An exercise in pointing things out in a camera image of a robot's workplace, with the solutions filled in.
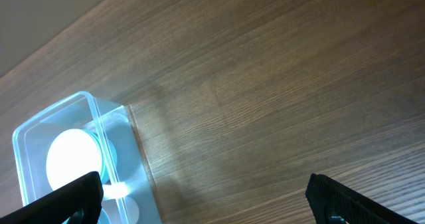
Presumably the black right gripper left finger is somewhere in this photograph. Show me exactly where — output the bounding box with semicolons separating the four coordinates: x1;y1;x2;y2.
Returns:
1;171;104;224

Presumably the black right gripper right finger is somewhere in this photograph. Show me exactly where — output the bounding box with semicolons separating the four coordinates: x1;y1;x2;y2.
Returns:
305;173;416;224

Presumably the clear plastic container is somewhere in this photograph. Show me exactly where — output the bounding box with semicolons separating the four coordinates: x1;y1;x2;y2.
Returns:
12;91;161;223

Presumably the white plate stack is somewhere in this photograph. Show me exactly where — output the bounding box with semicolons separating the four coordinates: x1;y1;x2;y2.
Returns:
46;128;110;191

